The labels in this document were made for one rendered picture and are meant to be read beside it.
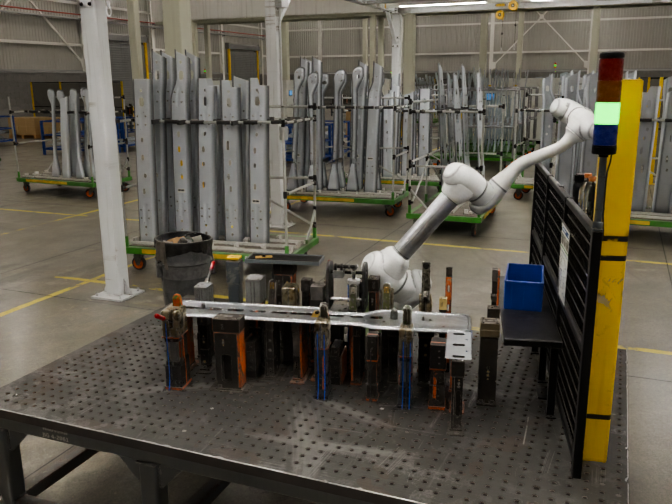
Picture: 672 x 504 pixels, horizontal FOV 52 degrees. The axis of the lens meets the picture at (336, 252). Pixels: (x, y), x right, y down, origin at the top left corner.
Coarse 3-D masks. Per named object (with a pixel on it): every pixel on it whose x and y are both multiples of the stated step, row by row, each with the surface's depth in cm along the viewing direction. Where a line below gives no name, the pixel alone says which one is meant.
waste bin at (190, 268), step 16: (160, 240) 593; (176, 240) 578; (192, 240) 588; (208, 240) 577; (160, 256) 569; (176, 256) 566; (192, 256) 569; (208, 256) 582; (160, 272) 580; (176, 272) 572; (192, 272) 574; (208, 272) 589; (176, 288) 576; (192, 288) 578
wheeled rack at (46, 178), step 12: (84, 96) 1173; (120, 96) 1255; (84, 108) 1178; (12, 132) 1266; (48, 168) 1344; (24, 180) 1278; (36, 180) 1263; (48, 180) 1250; (60, 180) 1245; (72, 180) 1239; (84, 180) 1227
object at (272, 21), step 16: (272, 0) 895; (288, 0) 937; (272, 16) 901; (272, 32) 906; (272, 48) 911; (272, 64) 916; (272, 80) 921; (272, 96) 926; (272, 112) 932; (272, 128) 937; (272, 144) 943; (272, 160) 948; (272, 192) 960; (272, 208) 965; (272, 224) 971; (288, 224) 970
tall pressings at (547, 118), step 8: (592, 72) 1100; (544, 80) 1151; (552, 80) 1143; (584, 80) 1106; (544, 88) 1154; (544, 96) 1156; (552, 96) 1151; (544, 104) 1158; (544, 112) 1162; (544, 120) 1166; (552, 120) 1161; (544, 128) 1168; (552, 128) 1160; (544, 136) 1171; (544, 144) 1173; (544, 160) 1177
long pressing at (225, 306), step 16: (192, 304) 320; (208, 304) 319; (224, 304) 319; (240, 304) 319; (256, 304) 318; (272, 304) 318; (256, 320) 301; (272, 320) 299; (288, 320) 298; (304, 320) 298; (336, 320) 297; (352, 320) 297; (368, 320) 297; (384, 320) 296; (400, 320) 296; (416, 320) 296; (432, 320) 296; (448, 320) 296; (464, 320) 296
